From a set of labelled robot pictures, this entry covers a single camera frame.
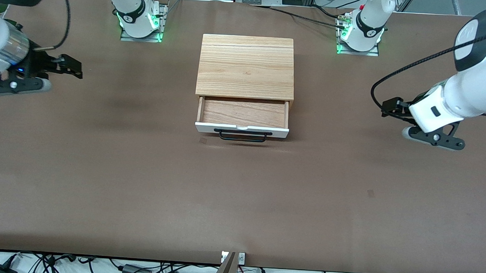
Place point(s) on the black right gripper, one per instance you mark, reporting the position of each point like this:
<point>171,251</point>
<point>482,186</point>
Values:
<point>40,63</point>

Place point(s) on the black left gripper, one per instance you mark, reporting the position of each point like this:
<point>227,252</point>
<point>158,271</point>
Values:
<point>397,108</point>

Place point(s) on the white-fronted wooden drawer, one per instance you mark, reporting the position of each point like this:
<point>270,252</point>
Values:
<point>244,113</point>

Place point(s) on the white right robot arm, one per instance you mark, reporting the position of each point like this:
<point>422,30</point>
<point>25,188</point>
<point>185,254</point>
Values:
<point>131,8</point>

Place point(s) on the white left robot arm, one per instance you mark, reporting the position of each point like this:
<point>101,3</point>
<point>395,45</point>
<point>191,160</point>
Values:
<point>474,93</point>

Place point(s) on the light wooden drawer cabinet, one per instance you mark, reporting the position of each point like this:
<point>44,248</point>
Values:
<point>246,67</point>

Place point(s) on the small brown tape patch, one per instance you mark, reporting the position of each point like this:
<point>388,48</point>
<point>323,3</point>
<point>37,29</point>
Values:
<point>203,140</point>

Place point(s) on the black box with red connectors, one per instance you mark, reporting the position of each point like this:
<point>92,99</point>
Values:
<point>136,272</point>

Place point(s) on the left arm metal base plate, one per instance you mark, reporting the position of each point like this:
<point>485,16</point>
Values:
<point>374,52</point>

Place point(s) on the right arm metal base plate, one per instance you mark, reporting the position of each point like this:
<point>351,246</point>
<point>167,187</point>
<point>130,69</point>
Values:
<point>159,24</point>

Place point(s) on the small metal bracket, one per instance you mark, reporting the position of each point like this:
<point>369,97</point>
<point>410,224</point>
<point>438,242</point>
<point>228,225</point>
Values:
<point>241,258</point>

